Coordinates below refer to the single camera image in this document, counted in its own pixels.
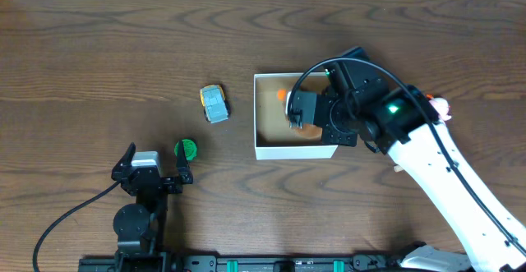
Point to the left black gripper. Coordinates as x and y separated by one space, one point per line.
152 180

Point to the brown plush toy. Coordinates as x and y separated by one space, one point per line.
308 131

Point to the pink duck toy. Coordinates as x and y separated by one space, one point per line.
441 106

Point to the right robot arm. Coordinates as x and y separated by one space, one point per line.
399 121

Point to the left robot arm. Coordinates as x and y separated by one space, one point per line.
140 225

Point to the green round toy disc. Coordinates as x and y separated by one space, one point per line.
190 148

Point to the white cardboard box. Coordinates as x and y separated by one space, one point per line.
273 138

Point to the yellow grey toy car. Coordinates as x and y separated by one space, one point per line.
214 103

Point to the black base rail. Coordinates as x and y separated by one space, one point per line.
417 257

